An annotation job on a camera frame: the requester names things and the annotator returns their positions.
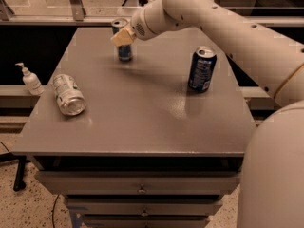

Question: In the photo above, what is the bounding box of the bottom grey drawer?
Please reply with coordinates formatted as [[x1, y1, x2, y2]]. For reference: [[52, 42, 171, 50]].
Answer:
[[83, 216, 209, 228]]

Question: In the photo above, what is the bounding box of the top grey drawer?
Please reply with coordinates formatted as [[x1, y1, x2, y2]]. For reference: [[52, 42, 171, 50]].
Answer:
[[35, 172, 239, 195]]

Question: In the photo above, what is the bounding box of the black floor cable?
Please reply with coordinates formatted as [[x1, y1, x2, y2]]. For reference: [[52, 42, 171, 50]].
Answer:
[[51, 193, 61, 228]]

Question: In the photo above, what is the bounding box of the white pump dispenser bottle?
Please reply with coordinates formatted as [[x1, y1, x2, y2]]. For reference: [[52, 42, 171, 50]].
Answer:
[[17, 63, 44, 96]]

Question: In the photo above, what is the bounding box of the red bull can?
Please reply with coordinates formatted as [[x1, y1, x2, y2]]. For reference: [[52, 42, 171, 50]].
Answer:
[[111, 18, 132, 62]]

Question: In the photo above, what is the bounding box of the metal railing frame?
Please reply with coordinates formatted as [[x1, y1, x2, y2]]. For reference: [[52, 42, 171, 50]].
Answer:
[[0, 0, 304, 27]]

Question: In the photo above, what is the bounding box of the black stand leg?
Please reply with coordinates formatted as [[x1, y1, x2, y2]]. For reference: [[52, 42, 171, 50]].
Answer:
[[0, 153, 27, 192]]

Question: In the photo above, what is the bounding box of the grey drawer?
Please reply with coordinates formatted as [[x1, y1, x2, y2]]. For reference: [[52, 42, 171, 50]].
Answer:
[[35, 172, 239, 195], [83, 216, 209, 228], [66, 196, 222, 216]]

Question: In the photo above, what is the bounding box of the middle grey drawer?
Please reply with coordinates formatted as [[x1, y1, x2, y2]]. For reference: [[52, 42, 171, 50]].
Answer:
[[66, 196, 222, 216]]

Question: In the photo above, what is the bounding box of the silver green can lying down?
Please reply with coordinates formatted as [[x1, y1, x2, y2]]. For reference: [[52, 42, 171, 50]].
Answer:
[[52, 74, 86, 116]]

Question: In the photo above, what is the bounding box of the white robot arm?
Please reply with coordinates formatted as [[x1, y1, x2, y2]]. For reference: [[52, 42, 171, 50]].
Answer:
[[111, 0, 304, 228]]

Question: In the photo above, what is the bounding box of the grey drawer cabinet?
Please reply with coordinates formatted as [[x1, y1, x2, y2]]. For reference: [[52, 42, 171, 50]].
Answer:
[[11, 27, 258, 228]]

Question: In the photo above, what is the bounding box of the dark blue soda can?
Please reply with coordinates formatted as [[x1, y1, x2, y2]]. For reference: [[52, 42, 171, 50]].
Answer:
[[188, 46, 217, 92]]

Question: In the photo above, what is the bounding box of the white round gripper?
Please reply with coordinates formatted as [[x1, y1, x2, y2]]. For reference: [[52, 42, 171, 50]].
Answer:
[[111, 0, 173, 47]]

